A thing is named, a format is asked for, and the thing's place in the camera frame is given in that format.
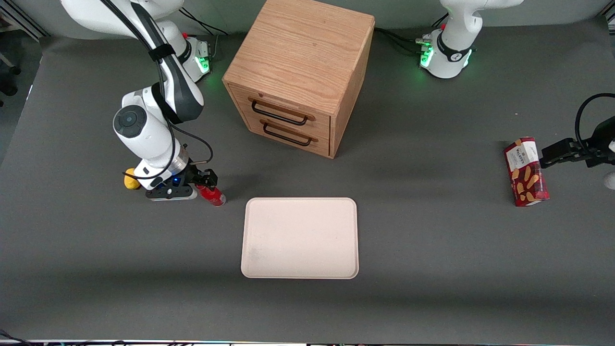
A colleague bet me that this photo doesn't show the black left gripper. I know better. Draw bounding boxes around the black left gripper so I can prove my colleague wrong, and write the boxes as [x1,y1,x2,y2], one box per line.
[541,115,615,169]

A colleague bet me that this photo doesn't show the beige plastic tray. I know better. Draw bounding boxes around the beige plastic tray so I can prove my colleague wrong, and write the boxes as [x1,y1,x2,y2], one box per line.
[240,197,360,280]

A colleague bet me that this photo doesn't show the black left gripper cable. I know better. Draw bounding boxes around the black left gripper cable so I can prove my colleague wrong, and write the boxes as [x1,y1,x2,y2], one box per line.
[575,93,615,154]

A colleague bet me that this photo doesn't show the black drawer handle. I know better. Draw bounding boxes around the black drawer handle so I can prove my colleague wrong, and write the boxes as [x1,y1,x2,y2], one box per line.
[262,123,313,147]
[250,99,309,126]

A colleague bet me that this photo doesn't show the wooden two-drawer cabinet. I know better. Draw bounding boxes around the wooden two-drawer cabinet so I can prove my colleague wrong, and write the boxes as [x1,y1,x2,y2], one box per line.
[222,0,376,159]

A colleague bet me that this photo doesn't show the red shortbread cookie box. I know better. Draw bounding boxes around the red shortbread cookie box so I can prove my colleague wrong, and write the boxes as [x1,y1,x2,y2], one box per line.
[504,136,550,207]

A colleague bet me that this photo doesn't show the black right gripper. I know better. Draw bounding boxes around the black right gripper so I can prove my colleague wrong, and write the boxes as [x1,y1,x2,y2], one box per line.
[169,166,218,190]

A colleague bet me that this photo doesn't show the black base cables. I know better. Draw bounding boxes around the black base cables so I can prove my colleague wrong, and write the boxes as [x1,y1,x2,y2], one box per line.
[182,6,229,37]
[374,26,431,56]

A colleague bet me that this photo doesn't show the aluminium frame bar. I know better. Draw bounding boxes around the aluminium frame bar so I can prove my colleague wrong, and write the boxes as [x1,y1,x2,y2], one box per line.
[0,10,49,39]

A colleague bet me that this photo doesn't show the black office chair base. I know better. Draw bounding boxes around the black office chair base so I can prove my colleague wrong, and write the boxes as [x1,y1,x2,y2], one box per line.
[0,48,22,97]

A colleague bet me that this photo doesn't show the black right base cables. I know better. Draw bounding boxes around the black right base cables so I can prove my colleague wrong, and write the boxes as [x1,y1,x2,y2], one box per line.
[182,6,229,37]

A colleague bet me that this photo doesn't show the red coke bottle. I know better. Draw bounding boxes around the red coke bottle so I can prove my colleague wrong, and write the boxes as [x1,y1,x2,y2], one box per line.
[197,185,226,207]

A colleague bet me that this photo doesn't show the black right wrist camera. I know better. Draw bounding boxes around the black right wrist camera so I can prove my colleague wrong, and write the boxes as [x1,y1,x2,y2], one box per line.
[146,183,198,201]

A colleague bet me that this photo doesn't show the black left base cables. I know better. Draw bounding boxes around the black left base cables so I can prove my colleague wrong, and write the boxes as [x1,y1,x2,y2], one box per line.
[374,26,431,56]

